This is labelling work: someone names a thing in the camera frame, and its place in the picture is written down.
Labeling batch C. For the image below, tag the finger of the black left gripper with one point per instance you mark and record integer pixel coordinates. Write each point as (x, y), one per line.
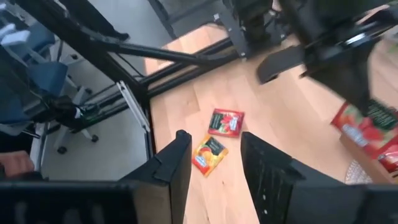
(348, 84)

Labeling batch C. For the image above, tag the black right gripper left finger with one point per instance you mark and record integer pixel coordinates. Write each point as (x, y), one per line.
(171, 174)

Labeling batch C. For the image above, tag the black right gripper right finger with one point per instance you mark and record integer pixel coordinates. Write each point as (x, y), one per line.
(267, 174)

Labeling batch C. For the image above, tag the red tea packet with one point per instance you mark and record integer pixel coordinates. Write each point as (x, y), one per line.
(390, 161)
(226, 123)
(370, 130)

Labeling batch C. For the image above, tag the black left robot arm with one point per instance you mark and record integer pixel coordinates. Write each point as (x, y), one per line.
(255, 21)

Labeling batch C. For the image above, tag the orange tea packet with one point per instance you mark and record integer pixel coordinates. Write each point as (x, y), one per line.
(209, 154)

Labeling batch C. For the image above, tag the wooden tea organizer box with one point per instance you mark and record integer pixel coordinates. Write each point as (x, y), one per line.
(367, 161)

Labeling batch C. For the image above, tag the round woven placemat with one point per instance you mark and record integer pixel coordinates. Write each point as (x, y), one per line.
(357, 174)

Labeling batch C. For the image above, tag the person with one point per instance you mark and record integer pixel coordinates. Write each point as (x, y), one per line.
(15, 163)

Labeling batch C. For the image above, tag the blue office chair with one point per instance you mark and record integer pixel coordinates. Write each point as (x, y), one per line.
(37, 77)

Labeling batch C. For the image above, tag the silver frame bracket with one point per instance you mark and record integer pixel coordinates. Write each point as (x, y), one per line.
(133, 105)

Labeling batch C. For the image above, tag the black aluminium rig frame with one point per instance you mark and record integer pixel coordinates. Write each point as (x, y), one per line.
(149, 53)

